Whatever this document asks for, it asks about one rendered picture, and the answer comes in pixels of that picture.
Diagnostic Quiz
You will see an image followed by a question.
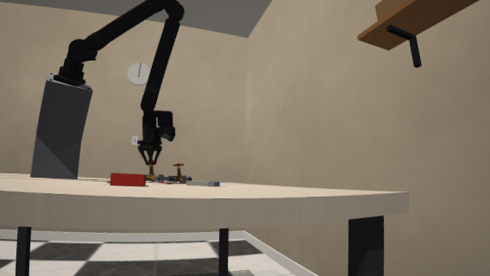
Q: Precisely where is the red flat block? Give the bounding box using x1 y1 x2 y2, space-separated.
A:
110 173 146 186

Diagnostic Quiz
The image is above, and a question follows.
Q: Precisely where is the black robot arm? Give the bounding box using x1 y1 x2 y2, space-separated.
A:
53 0 185 141

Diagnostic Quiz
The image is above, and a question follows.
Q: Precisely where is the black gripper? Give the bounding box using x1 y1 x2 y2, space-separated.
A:
137 127 162 166

